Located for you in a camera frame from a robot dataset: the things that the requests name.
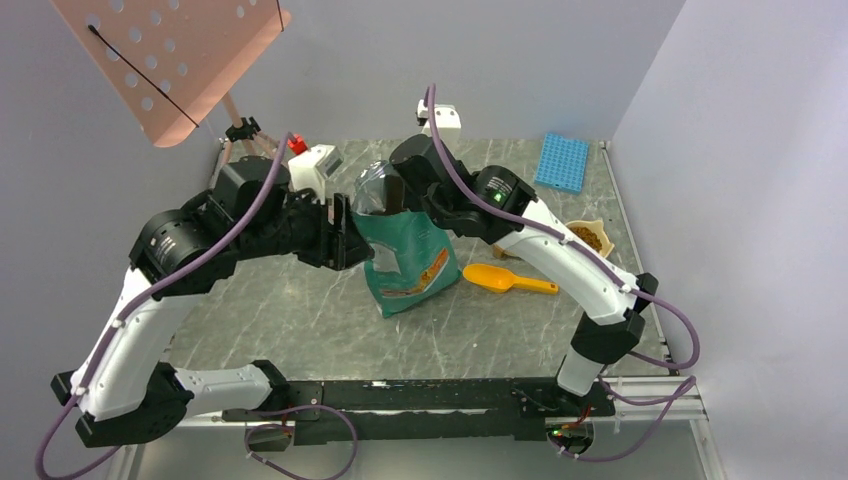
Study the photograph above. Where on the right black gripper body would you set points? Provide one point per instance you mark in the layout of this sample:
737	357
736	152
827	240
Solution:
418	203

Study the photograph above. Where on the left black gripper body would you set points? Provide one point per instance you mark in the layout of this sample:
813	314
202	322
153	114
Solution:
304	229

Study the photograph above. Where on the green dog food bag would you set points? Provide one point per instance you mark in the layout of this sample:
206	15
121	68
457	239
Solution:
413	260

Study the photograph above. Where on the orange plastic scoop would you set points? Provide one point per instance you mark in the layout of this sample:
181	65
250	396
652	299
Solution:
500	280

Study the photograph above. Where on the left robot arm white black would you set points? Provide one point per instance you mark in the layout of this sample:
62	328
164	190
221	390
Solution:
126	391

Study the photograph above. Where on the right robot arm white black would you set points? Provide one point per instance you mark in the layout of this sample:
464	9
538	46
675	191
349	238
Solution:
496	206

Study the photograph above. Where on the cream pet bowl left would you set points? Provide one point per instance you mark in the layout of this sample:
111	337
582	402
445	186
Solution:
501	253

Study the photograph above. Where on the cream pet bowl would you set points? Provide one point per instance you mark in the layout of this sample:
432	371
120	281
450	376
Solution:
501	253
592	232

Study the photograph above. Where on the cream pet bowl right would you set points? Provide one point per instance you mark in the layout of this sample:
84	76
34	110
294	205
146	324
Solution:
592	232

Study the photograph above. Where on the blue perforated tray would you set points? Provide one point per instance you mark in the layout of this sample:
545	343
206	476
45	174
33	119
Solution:
562	163

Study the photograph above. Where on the pink perforated music stand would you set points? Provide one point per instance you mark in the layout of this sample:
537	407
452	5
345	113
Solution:
172	62

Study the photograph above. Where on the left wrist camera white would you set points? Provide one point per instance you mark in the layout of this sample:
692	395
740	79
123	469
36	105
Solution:
312	166

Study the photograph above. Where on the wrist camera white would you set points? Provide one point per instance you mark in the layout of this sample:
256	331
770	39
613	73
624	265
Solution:
447	120
312	166

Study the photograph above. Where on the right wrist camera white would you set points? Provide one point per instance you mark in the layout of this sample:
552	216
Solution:
447	120

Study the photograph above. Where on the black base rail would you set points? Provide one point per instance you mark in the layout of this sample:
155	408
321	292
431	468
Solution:
522	408

